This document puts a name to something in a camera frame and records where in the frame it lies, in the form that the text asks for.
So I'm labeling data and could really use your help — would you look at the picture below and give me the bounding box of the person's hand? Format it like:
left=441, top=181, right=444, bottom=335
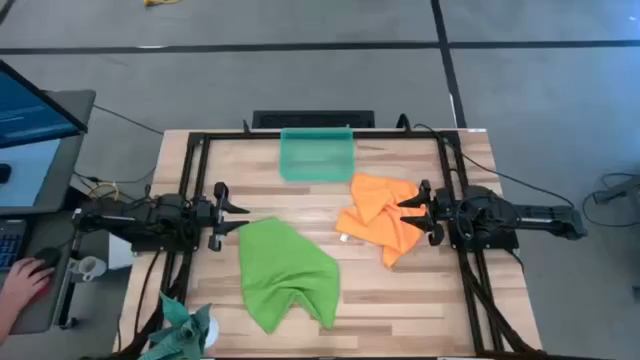
left=2, top=257, right=56, bottom=314

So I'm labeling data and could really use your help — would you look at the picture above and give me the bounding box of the teal plastic basket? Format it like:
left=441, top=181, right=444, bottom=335
left=278, top=126, right=356, bottom=183

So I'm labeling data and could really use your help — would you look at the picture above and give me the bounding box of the orange microfiber towel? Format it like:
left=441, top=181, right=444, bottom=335
left=334, top=172, right=429, bottom=269

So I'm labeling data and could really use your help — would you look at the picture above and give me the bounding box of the black computer mouse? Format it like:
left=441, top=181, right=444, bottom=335
left=32, top=246, right=62, bottom=276

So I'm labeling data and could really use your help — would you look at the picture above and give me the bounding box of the white cup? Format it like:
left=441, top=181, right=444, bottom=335
left=67, top=254, right=109, bottom=283

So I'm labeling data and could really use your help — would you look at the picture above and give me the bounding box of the thin black floor cable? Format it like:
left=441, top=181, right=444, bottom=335
left=92, top=103, right=165, bottom=136

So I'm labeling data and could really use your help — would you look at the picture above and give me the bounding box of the black floor stand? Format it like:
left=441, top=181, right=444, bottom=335
left=593, top=175, right=640, bottom=219

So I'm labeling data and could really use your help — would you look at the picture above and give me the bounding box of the laptop computer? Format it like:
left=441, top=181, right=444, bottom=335
left=0, top=59, right=90, bottom=150

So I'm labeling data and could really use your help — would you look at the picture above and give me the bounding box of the white box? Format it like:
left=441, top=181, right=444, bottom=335
left=107, top=232, right=135, bottom=271

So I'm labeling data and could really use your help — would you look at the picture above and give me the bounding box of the yellow cable loop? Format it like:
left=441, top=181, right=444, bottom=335
left=87, top=182, right=121, bottom=201

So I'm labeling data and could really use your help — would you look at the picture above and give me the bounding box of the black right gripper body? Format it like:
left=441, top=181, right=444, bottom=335
left=418, top=179, right=454, bottom=247

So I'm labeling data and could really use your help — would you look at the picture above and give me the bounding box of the person's forearm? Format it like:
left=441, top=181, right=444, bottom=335
left=0, top=294, right=24, bottom=346

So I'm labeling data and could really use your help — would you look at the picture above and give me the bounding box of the black keyboard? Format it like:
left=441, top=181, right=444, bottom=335
left=0, top=218, right=29, bottom=274

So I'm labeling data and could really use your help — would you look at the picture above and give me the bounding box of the black cable bundle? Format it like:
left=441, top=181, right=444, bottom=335
left=72, top=167, right=159, bottom=186

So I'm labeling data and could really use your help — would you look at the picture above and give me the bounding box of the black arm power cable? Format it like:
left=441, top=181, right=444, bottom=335
left=397, top=113, right=576, bottom=209

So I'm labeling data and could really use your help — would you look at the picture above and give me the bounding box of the light green microfiber towel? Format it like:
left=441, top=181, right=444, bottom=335
left=238, top=217, right=342, bottom=335

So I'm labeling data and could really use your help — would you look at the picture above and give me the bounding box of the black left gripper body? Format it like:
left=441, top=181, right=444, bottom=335
left=194, top=182, right=232, bottom=253

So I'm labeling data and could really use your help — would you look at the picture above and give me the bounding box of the black aluminium table frame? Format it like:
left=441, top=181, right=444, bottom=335
left=119, top=128, right=546, bottom=360

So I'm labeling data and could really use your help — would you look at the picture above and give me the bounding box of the white round object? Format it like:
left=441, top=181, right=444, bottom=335
left=204, top=309, right=220, bottom=349

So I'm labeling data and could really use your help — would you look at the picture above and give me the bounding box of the grey computer desk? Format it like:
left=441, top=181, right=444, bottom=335
left=0, top=88, right=97, bottom=336

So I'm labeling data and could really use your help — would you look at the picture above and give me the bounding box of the dark green towel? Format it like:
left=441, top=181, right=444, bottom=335
left=138, top=292, right=212, bottom=360

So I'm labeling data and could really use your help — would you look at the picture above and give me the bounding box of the black floor cable loop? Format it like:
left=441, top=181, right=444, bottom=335
left=582, top=172, right=640, bottom=229

